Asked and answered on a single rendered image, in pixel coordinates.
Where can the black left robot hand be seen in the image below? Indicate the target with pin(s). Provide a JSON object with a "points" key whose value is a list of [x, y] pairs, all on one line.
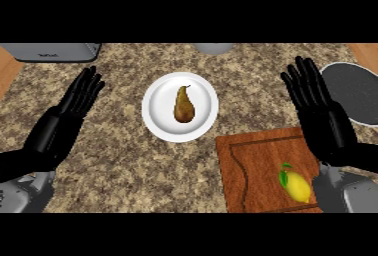
{"points": [[52, 133]]}

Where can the brown wooden cutting board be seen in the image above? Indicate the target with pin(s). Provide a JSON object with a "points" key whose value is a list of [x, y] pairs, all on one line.
{"points": [[263, 173]]}

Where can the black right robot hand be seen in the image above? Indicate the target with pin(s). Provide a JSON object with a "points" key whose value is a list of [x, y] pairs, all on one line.
{"points": [[325, 126]]}

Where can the yellow lemon with green leaf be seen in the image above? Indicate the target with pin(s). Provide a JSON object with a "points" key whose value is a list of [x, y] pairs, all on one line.
{"points": [[297, 186]]}

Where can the brown pear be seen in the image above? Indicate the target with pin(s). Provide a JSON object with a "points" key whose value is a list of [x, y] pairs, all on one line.
{"points": [[183, 106]]}

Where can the pale grey round object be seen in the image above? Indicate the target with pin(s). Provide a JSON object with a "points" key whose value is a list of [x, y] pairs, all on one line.
{"points": [[212, 47]]}

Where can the grey toaster appliance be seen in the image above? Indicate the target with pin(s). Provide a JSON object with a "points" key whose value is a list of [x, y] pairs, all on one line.
{"points": [[54, 52]]}

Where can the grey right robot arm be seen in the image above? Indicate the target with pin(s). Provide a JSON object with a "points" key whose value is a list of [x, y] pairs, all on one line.
{"points": [[344, 189]]}

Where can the dark grey pan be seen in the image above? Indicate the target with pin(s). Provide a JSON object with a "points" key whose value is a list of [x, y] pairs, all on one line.
{"points": [[354, 94]]}

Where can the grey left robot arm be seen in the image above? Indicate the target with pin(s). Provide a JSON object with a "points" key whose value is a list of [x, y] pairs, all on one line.
{"points": [[23, 190]]}

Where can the white round plate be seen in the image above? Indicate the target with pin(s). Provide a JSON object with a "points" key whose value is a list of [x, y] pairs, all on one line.
{"points": [[180, 107]]}

